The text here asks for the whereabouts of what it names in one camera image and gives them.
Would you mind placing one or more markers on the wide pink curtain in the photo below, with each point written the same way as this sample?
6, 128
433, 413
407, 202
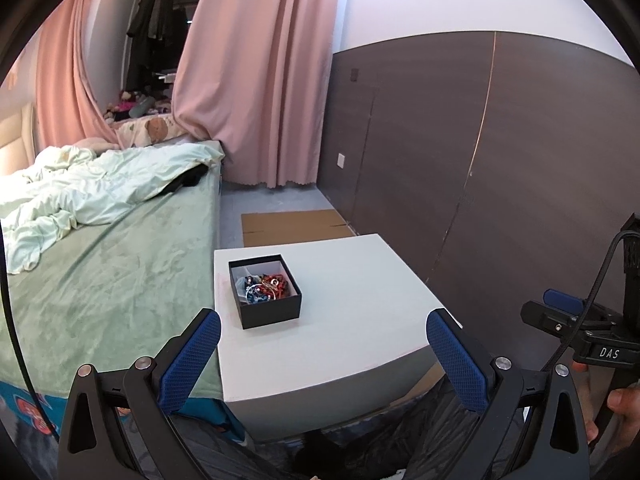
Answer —
260, 85

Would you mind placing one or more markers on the pile of plush toys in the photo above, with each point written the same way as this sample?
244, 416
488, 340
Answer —
135, 105

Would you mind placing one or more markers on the dark cloth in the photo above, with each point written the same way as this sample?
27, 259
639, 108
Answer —
192, 176

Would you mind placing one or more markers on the person's dark pants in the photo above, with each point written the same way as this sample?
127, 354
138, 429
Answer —
325, 455

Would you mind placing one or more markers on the pale green duvet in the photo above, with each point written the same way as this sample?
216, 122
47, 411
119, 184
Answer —
100, 180

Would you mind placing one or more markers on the beige headboard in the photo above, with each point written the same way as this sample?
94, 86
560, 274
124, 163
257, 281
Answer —
15, 145

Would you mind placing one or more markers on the flat cardboard sheet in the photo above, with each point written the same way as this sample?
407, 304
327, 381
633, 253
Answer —
295, 225

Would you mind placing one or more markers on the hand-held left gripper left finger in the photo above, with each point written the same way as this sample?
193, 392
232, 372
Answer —
192, 355

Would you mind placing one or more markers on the narrow pink curtain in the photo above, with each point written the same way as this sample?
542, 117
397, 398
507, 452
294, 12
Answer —
65, 85

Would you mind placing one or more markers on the beige pillow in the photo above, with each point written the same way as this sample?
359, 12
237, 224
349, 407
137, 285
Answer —
95, 145

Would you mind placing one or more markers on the silver bangle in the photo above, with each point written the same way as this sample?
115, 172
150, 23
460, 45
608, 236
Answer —
265, 288

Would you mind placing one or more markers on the white wall socket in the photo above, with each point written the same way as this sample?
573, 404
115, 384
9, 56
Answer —
341, 160

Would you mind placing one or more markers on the bear print pillow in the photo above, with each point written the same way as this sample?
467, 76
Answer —
150, 130

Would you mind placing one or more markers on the black jewelry box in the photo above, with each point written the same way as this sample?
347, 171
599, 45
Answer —
272, 312

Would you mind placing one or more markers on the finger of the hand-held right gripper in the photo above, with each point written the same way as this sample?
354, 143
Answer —
565, 301
547, 320

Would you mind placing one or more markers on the white side table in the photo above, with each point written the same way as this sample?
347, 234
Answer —
350, 285

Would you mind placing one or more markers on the person's right hand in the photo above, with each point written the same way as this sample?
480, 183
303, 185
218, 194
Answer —
622, 402

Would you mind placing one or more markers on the bed with green sheet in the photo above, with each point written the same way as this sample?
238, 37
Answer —
125, 285

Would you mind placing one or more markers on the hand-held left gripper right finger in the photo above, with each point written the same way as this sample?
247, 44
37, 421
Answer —
455, 355

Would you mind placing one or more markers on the blue printed bed sheet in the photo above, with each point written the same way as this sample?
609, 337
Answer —
30, 405

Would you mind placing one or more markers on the hanging dark clothes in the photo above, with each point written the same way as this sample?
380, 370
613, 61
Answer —
155, 30

